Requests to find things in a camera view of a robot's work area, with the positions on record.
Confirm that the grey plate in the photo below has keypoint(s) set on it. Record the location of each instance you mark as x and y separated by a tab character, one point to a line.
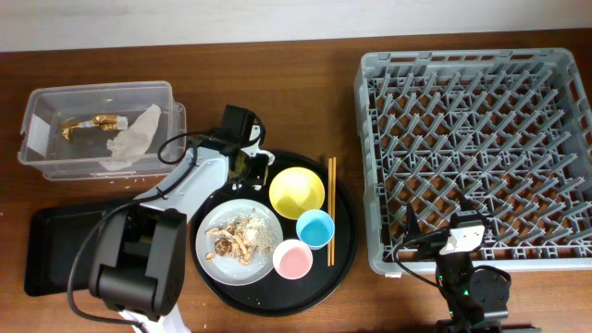
224	269

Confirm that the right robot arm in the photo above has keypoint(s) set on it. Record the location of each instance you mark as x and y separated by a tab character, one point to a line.
476	296

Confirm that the yellow bowl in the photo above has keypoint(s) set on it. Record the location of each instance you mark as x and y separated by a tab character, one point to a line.
296	190

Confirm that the gold coffee sachet wrapper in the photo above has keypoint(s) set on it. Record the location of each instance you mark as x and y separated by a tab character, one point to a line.
102	122

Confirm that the white tissue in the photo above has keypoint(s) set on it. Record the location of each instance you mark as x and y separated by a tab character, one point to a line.
131	144

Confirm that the round black serving tray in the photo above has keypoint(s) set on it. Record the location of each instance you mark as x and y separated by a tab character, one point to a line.
274	295

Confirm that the blue cup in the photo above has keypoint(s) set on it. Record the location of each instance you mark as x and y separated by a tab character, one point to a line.
315	228

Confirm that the food scraps on plate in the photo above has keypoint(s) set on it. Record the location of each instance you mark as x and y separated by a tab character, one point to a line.
241	238

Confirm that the wooden chopstick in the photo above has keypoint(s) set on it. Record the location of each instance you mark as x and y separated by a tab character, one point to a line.
329	209
333	176

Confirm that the black rectangular tray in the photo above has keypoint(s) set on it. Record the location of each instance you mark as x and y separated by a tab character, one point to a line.
56	234

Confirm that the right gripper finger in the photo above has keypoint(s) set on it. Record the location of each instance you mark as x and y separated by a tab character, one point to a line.
412	229
466	205

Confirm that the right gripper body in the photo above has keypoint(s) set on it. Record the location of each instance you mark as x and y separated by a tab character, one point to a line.
480	242

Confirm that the clear plastic waste bin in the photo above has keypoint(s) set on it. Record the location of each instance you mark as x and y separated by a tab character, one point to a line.
44	148

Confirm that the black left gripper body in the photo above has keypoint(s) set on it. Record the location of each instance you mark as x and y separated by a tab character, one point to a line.
257	168

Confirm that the grey dishwasher rack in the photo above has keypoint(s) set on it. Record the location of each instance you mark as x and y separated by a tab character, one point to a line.
509	129

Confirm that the pink cup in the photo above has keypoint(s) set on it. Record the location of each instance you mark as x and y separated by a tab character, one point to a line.
292	259

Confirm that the right wooden chopstick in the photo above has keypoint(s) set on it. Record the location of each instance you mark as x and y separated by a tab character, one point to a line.
333	176

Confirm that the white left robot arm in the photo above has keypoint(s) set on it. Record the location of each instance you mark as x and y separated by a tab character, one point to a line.
138	263

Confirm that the left wooden chopstick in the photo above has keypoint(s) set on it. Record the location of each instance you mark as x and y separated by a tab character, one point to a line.
329	209

